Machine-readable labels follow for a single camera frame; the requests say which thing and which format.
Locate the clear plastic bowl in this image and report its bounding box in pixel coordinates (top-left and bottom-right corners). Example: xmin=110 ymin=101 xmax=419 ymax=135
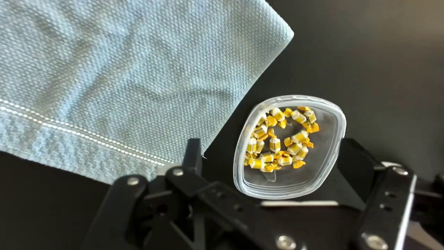
xmin=233 ymin=95 xmax=347 ymax=200

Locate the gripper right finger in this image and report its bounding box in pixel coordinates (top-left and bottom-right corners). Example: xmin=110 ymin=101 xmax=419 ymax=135
xmin=336 ymin=138 xmax=444 ymax=250

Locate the heap of yellow wrapped sweets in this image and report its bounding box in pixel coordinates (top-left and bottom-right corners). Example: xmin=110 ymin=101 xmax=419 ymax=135
xmin=244 ymin=106 xmax=320 ymax=173

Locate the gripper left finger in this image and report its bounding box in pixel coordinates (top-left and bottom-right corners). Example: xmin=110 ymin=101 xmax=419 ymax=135
xmin=82 ymin=138 xmax=297 ymax=250

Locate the light blue woven cloth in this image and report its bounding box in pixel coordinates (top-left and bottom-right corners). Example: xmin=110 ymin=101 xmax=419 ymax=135
xmin=0 ymin=0 xmax=294 ymax=185

